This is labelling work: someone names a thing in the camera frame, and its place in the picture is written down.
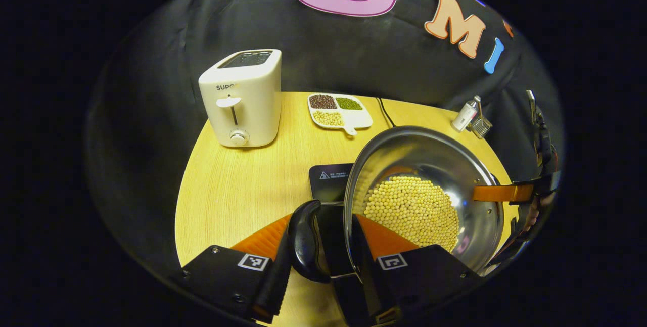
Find black induction cooktop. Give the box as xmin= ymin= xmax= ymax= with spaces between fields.
xmin=308 ymin=163 xmax=377 ymax=327

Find small clear plastic bottle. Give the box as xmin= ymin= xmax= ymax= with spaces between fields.
xmin=451 ymin=96 xmax=481 ymax=132

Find black backdrop cloth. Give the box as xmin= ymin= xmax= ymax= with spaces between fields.
xmin=85 ymin=0 xmax=564 ymax=279

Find white toaster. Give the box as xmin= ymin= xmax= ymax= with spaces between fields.
xmin=198 ymin=49 xmax=283 ymax=148

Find black camera rig with cables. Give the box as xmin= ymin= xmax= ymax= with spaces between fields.
xmin=525 ymin=89 xmax=559 ymax=176

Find black power cable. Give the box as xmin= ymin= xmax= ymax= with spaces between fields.
xmin=376 ymin=97 xmax=396 ymax=128

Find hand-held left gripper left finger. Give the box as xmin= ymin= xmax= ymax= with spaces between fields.
xmin=181 ymin=213 xmax=294 ymax=324

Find pile of soybeans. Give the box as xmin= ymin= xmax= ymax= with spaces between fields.
xmin=362 ymin=175 xmax=460 ymax=253

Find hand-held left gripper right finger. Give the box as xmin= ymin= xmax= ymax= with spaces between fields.
xmin=351 ymin=214 xmax=482 ymax=325

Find white divided dish of beans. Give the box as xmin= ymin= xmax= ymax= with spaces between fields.
xmin=307 ymin=92 xmax=374 ymax=137

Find clear glass cup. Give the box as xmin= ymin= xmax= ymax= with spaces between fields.
xmin=470 ymin=114 xmax=493 ymax=139

